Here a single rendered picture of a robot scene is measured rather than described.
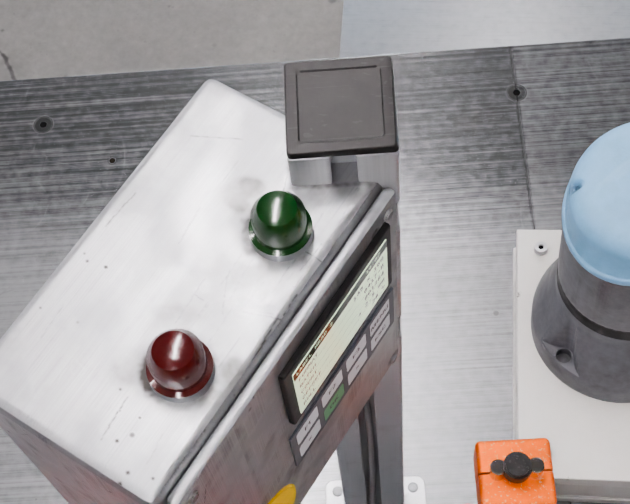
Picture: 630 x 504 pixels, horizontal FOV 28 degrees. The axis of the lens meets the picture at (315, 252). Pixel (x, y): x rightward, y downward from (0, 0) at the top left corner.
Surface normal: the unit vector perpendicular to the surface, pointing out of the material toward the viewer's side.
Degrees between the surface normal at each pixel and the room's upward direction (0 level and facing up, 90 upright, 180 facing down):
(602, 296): 88
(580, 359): 71
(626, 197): 8
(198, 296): 0
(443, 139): 0
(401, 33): 0
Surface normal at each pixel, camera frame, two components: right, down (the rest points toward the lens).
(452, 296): -0.07, -0.45
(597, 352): -0.50, 0.58
